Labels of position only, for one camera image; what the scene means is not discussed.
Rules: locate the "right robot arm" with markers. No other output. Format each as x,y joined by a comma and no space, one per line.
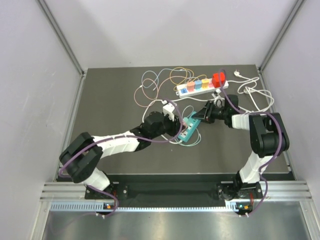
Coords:
268,137

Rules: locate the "red cube plug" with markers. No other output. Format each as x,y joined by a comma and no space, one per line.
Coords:
218,79

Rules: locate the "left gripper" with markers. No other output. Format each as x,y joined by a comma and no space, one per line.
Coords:
175,126

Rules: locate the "salmon charger plug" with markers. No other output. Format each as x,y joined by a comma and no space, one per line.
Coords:
190,86

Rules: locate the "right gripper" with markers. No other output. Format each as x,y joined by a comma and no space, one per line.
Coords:
210,106

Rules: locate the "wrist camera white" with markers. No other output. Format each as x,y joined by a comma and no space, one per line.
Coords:
217,99
168,109

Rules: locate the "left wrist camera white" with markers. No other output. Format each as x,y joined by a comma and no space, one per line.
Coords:
168,109

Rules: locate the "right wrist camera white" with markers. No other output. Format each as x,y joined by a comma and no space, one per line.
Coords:
217,99

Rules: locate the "grey slotted cable duct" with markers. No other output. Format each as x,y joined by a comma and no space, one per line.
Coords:
57,206

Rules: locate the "pink charger plug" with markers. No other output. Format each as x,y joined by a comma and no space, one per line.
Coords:
185,122

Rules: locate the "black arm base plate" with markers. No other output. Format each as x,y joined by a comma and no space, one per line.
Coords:
214,190

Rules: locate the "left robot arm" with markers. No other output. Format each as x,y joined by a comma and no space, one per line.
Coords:
82,156

